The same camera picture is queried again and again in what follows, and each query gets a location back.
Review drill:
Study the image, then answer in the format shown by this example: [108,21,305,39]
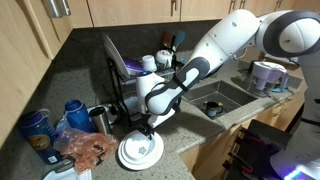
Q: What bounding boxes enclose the plain blue water bottle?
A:
[62,99,96,134]

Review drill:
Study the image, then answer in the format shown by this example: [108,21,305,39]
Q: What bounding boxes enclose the blue bottle with yellow label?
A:
[17,108,63,165]

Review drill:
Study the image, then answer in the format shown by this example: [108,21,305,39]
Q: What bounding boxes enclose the plain white mug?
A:
[141,54,158,72]

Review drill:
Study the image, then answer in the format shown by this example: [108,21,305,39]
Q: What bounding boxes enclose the black wire dish rack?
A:
[106,56,183,128]

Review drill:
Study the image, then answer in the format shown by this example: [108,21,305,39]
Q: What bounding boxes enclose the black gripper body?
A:
[139,114,160,134]

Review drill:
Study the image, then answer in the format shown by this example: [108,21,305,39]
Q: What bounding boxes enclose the large white upright plate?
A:
[101,33,131,80]

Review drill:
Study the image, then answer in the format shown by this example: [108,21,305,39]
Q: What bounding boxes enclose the steel cabinet handle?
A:
[56,0,71,17]
[40,0,62,19]

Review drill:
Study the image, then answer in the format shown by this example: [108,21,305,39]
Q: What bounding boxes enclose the wooden base cabinet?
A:
[178,89,308,180]

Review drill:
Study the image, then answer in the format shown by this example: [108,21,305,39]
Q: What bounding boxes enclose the black stand with red clamps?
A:
[222,119,293,180]

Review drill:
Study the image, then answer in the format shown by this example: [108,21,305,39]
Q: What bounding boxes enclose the white mug with red print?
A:
[154,49,173,70]

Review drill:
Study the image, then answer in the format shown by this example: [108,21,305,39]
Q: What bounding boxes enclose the teal sponge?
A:
[270,85,290,94]

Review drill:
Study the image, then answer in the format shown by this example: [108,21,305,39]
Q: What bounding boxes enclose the stainless steel sink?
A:
[182,79,260,121]

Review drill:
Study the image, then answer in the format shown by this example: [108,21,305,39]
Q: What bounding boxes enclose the dark blue mug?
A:
[202,100,225,120]

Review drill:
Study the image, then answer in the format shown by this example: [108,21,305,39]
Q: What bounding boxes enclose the teal spatula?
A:
[173,30,186,50]

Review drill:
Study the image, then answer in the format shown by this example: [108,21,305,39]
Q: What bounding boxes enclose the clear plastic container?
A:
[122,91,141,113]

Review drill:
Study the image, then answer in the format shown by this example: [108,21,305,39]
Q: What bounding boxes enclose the white plastic container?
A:
[42,166,93,180]

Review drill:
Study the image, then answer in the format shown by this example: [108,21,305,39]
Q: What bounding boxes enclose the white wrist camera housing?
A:
[146,107,177,130]

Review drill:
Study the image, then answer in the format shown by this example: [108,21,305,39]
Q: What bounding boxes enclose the crumpled plastic bag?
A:
[52,128,120,175]

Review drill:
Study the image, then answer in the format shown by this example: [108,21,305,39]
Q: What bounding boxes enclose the wooden wall cabinet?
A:
[0,0,73,145]
[68,0,320,29]

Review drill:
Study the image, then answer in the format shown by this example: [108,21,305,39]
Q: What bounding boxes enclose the white plate stack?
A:
[117,129,165,171]

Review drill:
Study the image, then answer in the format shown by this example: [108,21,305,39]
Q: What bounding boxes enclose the white bowl with flower print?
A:
[124,132,157,161]

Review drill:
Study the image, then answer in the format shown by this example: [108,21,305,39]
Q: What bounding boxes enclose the red spatula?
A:
[162,31,173,50]

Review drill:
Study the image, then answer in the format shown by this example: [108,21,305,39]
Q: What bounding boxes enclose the purple bowl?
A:
[122,57,145,76]

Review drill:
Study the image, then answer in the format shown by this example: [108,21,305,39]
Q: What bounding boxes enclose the framed text sign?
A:
[264,51,301,66]

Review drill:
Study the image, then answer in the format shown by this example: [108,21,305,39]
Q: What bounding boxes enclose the stainless steel tumbler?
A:
[88,106,113,136]

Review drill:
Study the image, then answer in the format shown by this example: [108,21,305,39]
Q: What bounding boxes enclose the white water filter pitcher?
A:
[247,60,290,99]

